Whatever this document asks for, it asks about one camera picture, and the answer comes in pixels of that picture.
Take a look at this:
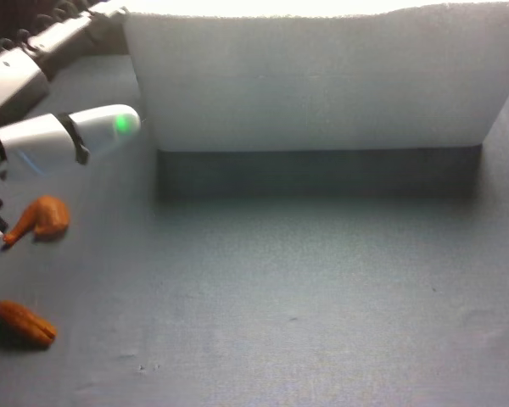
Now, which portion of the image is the white styrofoam lid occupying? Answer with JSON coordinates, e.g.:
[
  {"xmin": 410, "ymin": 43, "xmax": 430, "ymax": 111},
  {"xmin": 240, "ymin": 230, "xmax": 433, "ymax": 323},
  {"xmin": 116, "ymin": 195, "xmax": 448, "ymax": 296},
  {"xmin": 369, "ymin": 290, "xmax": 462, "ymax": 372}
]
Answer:
[{"xmin": 122, "ymin": 3, "xmax": 509, "ymax": 80}]

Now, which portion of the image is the grey table cloth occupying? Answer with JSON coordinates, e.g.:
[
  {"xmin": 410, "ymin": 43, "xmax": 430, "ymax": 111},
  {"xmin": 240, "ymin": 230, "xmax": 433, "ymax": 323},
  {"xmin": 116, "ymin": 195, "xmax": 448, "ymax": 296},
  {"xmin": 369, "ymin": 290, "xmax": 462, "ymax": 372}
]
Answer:
[{"xmin": 0, "ymin": 54, "xmax": 509, "ymax": 407}]

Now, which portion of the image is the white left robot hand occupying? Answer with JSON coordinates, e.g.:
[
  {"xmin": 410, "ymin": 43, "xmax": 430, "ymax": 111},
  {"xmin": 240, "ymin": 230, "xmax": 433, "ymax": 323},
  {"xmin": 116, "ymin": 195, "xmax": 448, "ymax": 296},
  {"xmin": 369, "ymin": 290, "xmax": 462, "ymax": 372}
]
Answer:
[{"xmin": 0, "ymin": 0, "xmax": 142, "ymax": 180}]

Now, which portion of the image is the orange toy chicken leg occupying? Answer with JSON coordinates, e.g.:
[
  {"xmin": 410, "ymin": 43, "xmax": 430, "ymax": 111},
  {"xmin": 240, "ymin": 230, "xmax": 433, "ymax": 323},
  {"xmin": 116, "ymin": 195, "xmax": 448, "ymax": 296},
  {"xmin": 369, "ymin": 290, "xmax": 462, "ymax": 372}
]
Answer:
[{"xmin": 3, "ymin": 194, "xmax": 71, "ymax": 247}]

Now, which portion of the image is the orange toy bread roll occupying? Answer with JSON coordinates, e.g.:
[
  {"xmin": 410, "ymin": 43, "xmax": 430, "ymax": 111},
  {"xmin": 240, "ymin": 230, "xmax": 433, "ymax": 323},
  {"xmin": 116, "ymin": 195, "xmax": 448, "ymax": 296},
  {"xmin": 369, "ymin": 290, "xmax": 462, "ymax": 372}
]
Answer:
[{"xmin": 0, "ymin": 299, "xmax": 59, "ymax": 350}]

